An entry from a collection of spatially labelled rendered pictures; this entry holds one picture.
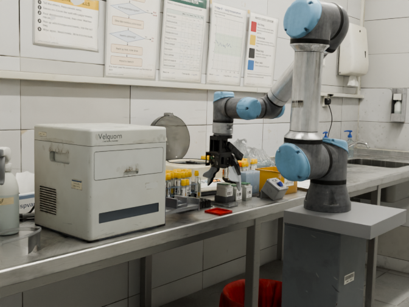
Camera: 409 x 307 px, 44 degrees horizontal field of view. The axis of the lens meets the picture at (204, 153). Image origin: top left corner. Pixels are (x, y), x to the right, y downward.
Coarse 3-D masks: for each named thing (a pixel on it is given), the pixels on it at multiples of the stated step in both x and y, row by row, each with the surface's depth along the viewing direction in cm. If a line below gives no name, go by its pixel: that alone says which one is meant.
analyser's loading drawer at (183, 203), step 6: (168, 198) 161; (174, 198) 166; (180, 198) 164; (186, 198) 162; (192, 198) 168; (168, 204) 161; (174, 204) 159; (180, 204) 160; (186, 204) 162; (192, 204) 166; (198, 204) 166; (168, 210) 156; (174, 210) 157; (180, 210) 160; (186, 210) 162; (198, 210) 166
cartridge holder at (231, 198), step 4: (216, 196) 186; (220, 196) 184; (228, 196) 184; (232, 196) 186; (212, 200) 187; (216, 200) 186; (220, 200) 185; (224, 200) 183; (228, 200) 184; (232, 200) 186; (216, 204) 186; (220, 204) 184; (224, 204) 183; (228, 204) 182; (232, 204) 183; (236, 204) 185
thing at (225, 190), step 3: (219, 186) 185; (222, 186) 184; (225, 186) 184; (228, 186) 185; (231, 186) 185; (219, 189) 185; (222, 189) 184; (225, 189) 183; (228, 189) 184; (231, 189) 185; (219, 192) 185; (222, 192) 184; (225, 192) 183; (228, 192) 184; (231, 192) 186; (219, 195) 185; (222, 195) 184; (225, 195) 184; (228, 195) 184; (231, 195) 186
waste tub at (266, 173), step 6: (258, 168) 216; (264, 168) 219; (270, 168) 223; (276, 168) 223; (264, 174) 212; (270, 174) 210; (276, 174) 208; (264, 180) 212; (282, 180) 208; (288, 180) 211; (288, 186) 212; (294, 186) 215; (288, 192) 212; (294, 192) 215
